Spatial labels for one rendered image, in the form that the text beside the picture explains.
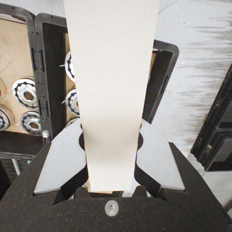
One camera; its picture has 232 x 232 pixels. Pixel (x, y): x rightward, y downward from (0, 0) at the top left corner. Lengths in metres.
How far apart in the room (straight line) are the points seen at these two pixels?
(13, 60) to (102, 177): 0.41
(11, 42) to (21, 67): 0.07
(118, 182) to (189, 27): 0.56
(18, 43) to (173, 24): 0.51
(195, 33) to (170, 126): 0.42
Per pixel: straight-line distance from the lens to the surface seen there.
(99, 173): 0.17
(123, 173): 0.17
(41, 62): 0.31
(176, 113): 0.66
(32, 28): 0.31
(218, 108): 1.22
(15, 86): 0.45
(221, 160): 1.60
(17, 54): 0.46
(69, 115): 0.45
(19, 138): 0.56
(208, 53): 0.64
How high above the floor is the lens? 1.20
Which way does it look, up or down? 61 degrees down
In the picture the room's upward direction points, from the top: 175 degrees clockwise
